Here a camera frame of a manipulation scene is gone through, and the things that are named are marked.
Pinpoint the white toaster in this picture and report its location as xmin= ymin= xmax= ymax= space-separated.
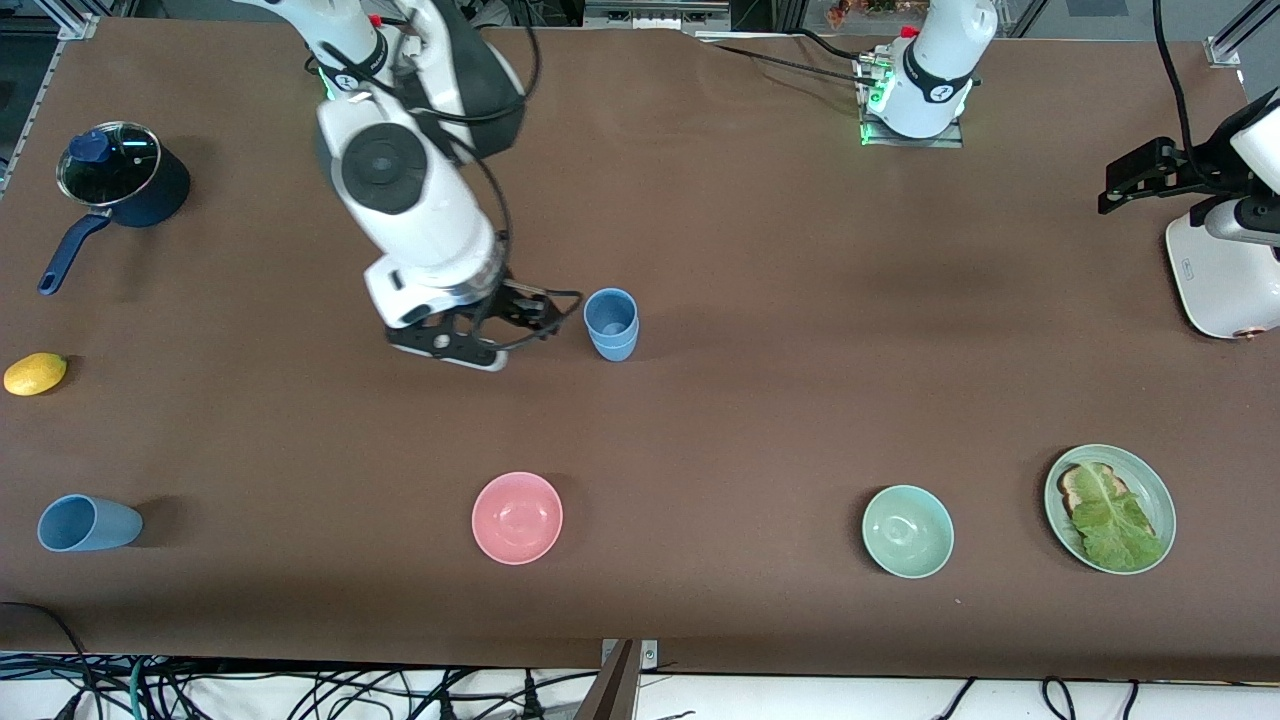
xmin=1165 ymin=210 xmax=1280 ymax=341

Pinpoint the aluminium corner profile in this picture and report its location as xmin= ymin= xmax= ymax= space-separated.
xmin=1205 ymin=0 xmax=1280 ymax=68

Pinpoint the pink bowl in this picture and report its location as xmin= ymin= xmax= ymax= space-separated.
xmin=471 ymin=471 xmax=564 ymax=566

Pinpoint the dark blue pot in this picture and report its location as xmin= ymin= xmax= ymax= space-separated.
xmin=38 ymin=122 xmax=191 ymax=297

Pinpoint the pale green plate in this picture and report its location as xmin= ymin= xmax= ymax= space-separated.
xmin=1044 ymin=444 xmax=1177 ymax=575

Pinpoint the brown bread slice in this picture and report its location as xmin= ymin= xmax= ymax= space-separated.
xmin=1058 ymin=462 xmax=1151 ymax=541

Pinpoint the glass lid blue knob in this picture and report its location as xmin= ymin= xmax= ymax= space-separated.
xmin=57 ymin=122 xmax=161 ymax=206

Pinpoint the green lettuce leaf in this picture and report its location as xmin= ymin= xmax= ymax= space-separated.
xmin=1072 ymin=465 xmax=1166 ymax=571

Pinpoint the yellow lemon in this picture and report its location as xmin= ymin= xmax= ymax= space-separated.
xmin=3 ymin=352 xmax=68 ymax=397

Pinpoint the pale green bowl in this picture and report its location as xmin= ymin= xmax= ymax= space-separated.
xmin=862 ymin=485 xmax=955 ymax=579

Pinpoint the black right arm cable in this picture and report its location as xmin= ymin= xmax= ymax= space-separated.
xmin=400 ymin=0 xmax=583 ymax=351

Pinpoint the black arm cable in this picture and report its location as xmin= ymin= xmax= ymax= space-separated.
xmin=1152 ymin=0 xmax=1201 ymax=161
xmin=400 ymin=0 xmax=583 ymax=351

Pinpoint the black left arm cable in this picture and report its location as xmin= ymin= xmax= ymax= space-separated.
xmin=1152 ymin=0 xmax=1201 ymax=161

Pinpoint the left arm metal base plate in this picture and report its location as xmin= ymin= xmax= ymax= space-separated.
xmin=858 ymin=55 xmax=966 ymax=149

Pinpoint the black left base cable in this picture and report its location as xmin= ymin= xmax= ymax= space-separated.
xmin=700 ymin=30 xmax=871 ymax=89

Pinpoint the black looping floor cable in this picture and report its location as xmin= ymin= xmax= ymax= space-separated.
xmin=0 ymin=600 xmax=96 ymax=720

